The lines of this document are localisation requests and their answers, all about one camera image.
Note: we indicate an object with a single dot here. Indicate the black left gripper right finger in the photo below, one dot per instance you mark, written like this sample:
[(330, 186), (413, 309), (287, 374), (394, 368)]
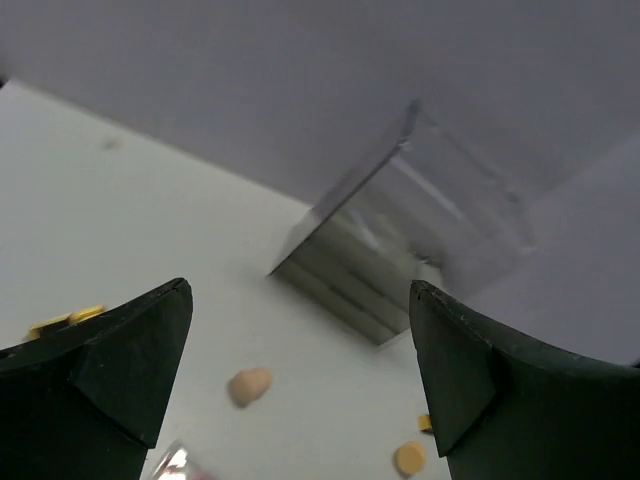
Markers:
[(505, 405)]

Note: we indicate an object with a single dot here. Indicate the clear acrylic makeup organizer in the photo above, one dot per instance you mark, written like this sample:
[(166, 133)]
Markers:
[(420, 204)]

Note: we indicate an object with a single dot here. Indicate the clear nail sticker case left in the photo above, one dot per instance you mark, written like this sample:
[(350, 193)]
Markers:
[(179, 462)]

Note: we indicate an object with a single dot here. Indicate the beige makeup sponge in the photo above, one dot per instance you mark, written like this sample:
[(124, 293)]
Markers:
[(249, 385), (410, 458)]

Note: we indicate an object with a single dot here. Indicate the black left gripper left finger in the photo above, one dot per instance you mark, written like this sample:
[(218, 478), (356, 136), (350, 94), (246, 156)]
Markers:
[(88, 401)]

